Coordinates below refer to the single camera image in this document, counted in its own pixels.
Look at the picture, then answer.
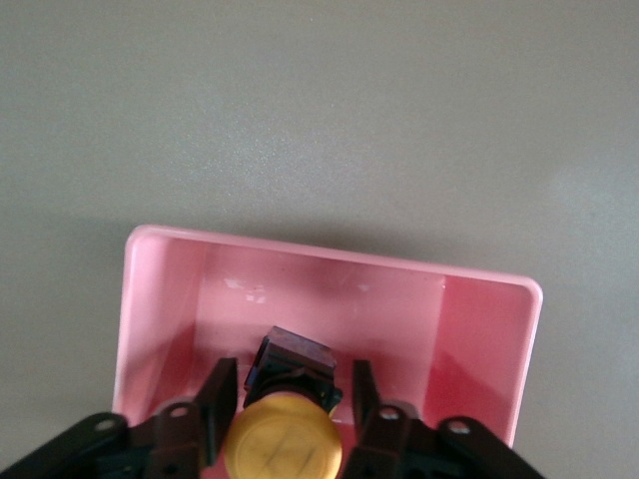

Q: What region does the yellow mushroom push button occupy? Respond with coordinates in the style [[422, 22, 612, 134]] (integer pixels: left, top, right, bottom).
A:
[[223, 325, 345, 479]]

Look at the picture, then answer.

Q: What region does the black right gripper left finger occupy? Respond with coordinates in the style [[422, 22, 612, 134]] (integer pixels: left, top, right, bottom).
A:
[[0, 357, 239, 479]]

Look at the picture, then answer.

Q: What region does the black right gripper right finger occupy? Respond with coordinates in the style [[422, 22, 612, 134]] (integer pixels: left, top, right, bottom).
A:
[[342, 359, 543, 479]]

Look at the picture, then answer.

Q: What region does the pink plastic box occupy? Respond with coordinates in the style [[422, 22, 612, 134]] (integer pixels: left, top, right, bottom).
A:
[[110, 224, 544, 448]]

